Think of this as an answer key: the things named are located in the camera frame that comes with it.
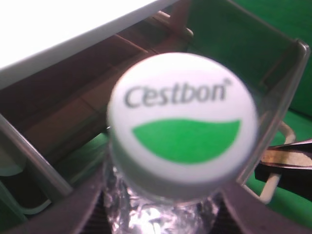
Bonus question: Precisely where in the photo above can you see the white drawer cabinet frame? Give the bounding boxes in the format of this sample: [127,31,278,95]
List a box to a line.
[0,0,188,89]

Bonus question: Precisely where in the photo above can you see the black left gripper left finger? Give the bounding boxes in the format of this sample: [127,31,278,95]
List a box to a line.
[0,166,110,234]

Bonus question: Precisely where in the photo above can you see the clear water bottle white cap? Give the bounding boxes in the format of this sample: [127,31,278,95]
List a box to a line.
[102,53,259,234]

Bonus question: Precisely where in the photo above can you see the purple translucent drawer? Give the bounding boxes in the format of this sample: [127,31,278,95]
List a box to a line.
[0,0,311,222]

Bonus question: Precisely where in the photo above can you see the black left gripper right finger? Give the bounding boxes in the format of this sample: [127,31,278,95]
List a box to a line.
[212,182,312,234]

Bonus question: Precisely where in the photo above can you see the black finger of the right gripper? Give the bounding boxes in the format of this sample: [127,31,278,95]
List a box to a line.
[254,139,312,198]

